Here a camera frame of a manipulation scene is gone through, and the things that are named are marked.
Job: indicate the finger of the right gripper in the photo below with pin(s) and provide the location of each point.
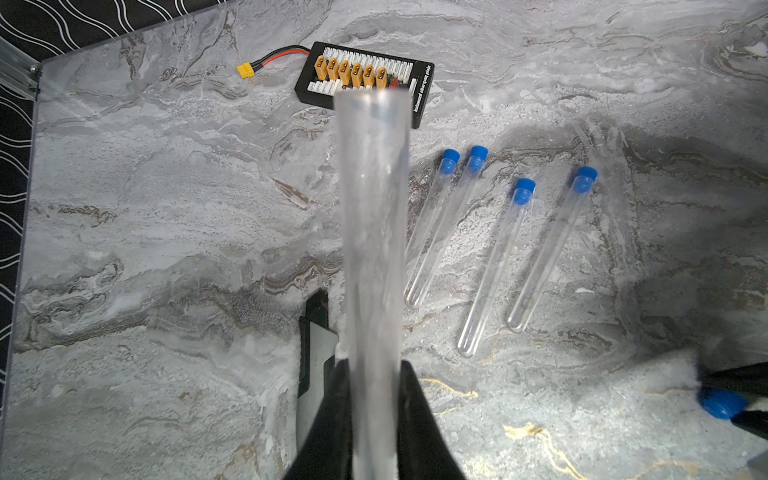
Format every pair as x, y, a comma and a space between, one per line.
751, 379
752, 421

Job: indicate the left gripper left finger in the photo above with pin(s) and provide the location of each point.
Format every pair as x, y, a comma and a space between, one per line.
327, 452

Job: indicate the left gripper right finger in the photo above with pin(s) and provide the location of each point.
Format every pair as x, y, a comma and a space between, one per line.
421, 450

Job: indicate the blue stopper lone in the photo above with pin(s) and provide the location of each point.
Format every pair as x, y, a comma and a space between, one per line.
720, 403

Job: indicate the clear test tube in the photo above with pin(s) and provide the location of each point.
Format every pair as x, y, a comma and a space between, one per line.
505, 235
573, 202
373, 128
427, 218
419, 277

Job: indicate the black loose finger part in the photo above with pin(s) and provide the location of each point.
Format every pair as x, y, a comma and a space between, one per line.
317, 359

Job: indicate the black battery pack with cable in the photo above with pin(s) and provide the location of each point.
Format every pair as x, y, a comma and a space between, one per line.
330, 69

